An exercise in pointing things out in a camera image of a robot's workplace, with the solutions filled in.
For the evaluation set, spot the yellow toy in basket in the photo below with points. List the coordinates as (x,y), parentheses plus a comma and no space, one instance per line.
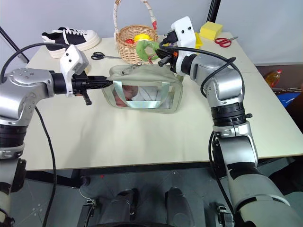
(142,37)

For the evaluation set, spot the black metal post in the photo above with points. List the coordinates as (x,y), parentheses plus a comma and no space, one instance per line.
(213,10)

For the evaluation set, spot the yellow sponge block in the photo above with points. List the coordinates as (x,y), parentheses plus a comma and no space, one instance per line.
(210,30)

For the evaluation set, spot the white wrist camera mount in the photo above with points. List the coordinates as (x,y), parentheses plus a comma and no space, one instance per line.
(72,59)
(184,29)

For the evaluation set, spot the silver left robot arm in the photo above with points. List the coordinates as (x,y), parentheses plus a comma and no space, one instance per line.
(21,94)

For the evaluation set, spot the dark rounded robot leg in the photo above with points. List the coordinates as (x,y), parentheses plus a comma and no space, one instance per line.
(122,205)
(176,205)

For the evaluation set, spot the black and white sneaker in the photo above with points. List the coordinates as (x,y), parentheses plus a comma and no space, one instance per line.
(78,37)

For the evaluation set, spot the cooking oil bottle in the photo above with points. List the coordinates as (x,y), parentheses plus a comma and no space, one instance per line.
(273,78)

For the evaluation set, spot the small yellow block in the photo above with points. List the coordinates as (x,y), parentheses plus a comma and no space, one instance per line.
(198,42)

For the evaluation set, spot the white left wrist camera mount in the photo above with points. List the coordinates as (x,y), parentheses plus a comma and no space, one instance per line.
(72,59)

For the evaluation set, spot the green pouch with clear window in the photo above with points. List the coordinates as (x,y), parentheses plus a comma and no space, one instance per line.
(151,73)

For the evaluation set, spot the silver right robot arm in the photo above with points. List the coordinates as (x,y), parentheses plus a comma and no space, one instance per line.
(225,87)

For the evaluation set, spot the blue bin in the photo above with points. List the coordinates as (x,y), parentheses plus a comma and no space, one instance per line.
(290,98)

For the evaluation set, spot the red toy in basket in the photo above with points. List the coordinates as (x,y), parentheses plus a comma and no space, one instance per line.
(129,41)

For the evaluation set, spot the black slanted stand leg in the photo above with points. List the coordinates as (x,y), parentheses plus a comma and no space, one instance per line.
(11,42)

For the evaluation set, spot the black table frame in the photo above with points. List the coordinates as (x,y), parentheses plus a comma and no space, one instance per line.
(142,169)

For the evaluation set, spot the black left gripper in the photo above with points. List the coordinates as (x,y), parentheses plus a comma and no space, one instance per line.
(80,84)

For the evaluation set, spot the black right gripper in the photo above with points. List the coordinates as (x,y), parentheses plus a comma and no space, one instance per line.
(171,37)

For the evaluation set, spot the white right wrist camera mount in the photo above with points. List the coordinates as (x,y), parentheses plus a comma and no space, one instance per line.
(184,29)

